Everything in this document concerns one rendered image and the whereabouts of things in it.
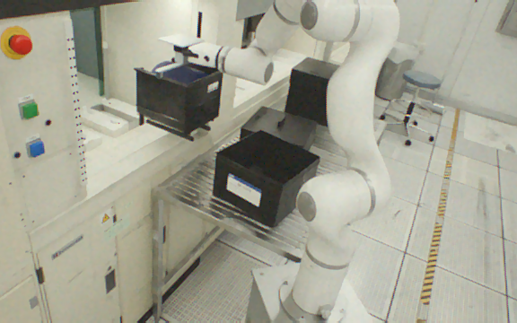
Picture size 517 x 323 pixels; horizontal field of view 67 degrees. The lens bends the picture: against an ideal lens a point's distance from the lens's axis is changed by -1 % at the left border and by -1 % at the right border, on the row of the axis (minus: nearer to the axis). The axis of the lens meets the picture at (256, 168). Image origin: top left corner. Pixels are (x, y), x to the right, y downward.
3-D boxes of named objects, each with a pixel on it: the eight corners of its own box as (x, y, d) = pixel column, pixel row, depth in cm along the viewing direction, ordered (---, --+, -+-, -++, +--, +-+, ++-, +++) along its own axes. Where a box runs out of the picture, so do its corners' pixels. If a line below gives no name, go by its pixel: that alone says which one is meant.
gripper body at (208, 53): (215, 74, 121) (185, 65, 125) (232, 67, 129) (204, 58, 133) (217, 49, 117) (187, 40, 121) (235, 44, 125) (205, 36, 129)
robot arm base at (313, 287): (358, 321, 106) (380, 274, 97) (293, 335, 100) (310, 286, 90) (328, 269, 121) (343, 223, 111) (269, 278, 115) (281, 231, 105)
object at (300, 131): (299, 167, 169) (305, 141, 162) (235, 147, 176) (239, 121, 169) (314, 139, 193) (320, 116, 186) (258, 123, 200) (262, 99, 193)
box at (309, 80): (332, 129, 206) (345, 83, 193) (282, 113, 214) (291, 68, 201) (344, 111, 229) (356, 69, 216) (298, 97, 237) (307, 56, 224)
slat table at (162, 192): (267, 389, 164) (306, 260, 123) (152, 320, 183) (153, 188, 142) (351, 223, 266) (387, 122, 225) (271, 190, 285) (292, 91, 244)
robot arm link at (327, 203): (361, 261, 100) (392, 184, 87) (302, 283, 91) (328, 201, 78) (331, 231, 108) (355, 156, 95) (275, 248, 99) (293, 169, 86)
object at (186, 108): (180, 148, 131) (186, 54, 114) (133, 128, 137) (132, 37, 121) (220, 125, 150) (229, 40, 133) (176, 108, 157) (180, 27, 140)
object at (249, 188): (210, 192, 145) (214, 152, 136) (254, 165, 166) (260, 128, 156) (273, 229, 134) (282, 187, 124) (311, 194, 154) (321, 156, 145)
